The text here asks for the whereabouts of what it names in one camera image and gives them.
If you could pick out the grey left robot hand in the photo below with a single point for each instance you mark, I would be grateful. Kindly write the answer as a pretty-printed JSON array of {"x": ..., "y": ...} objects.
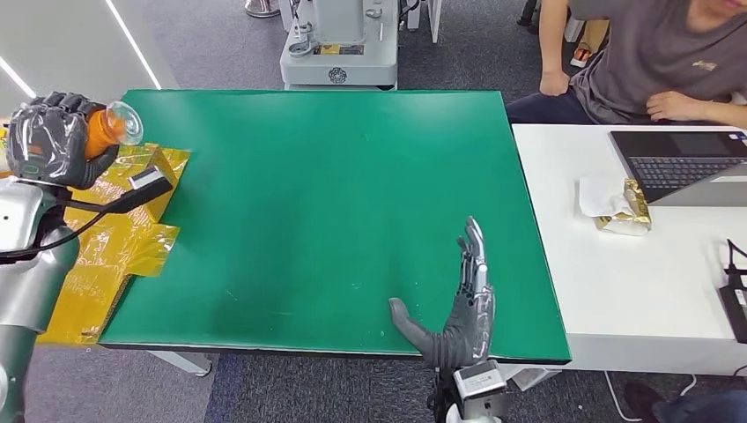
[{"x": 49, "y": 146}]

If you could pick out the person's left hand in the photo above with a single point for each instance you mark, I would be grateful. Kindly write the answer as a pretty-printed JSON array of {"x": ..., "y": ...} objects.
[{"x": 671, "y": 106}]

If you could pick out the person's right hand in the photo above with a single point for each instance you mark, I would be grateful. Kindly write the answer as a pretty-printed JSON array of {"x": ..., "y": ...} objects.
[{"x": 553, "y": 83}]

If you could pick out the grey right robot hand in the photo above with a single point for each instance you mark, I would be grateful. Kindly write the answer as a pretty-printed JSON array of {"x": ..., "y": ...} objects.
[{"x": 467, "y": 327}]

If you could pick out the orange detergent bottle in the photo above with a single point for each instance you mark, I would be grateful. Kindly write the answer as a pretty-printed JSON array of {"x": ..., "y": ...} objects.
[{"x": 102, "y": 134}]

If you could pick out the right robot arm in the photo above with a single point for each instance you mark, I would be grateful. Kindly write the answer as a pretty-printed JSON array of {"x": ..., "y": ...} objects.
[{"x": 452, "y": 415}]

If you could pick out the person's right forearm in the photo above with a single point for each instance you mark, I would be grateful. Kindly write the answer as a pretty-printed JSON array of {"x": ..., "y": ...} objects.
[{"x": 553, "y": 35}]

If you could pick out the person's left forearm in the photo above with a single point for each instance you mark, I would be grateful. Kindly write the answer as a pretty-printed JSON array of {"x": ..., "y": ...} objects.
[{"x": 721, "y": 112}]

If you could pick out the dark grey laptop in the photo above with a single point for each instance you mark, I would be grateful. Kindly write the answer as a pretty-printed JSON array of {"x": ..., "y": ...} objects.
[{"x": 671, "y": 166}]

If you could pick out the person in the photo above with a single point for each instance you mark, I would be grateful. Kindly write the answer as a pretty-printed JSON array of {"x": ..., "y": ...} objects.
[
  {"x": 642, "y": 52},
  {"x": 688, "y": 408}
]

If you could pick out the gold foil wrapper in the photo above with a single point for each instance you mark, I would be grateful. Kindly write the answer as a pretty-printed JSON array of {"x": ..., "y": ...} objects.
[{"x": 636, "y": 204}]

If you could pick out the white paper napkin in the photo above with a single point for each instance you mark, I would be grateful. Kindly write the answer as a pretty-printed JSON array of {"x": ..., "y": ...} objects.
[{"x": 598, "y": 195}]

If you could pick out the yellow film-covered cardboard box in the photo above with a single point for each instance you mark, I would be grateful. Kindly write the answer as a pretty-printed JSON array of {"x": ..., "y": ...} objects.
[{"x": 116, "y": 245}]

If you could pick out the white desk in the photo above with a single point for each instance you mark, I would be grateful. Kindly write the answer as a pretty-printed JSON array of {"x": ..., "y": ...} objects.
[{"x": 630, "y": 292}]

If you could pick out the green table mat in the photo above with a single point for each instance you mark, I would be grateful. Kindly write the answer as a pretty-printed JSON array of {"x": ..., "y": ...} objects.
[{"x": 321, "y": 204}]

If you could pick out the white machine stand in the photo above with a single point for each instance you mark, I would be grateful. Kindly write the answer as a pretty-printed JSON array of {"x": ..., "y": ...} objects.
[{"x": 338, "y": 61}]

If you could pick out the black power adapter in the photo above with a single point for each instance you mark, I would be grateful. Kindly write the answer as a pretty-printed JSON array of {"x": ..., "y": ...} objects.
[{"x": 736, "y": 312}]

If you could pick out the silver stand base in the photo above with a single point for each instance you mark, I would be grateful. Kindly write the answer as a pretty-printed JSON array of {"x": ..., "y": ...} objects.
[{"x": 261, "y": 7}]

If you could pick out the white table leg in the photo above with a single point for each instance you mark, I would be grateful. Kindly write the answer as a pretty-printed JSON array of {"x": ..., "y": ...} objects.
[{"x": 184, "y": 362}]

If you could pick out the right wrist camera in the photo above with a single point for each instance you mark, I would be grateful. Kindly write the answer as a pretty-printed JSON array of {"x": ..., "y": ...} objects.
[{"x": 480, "y": 379}]

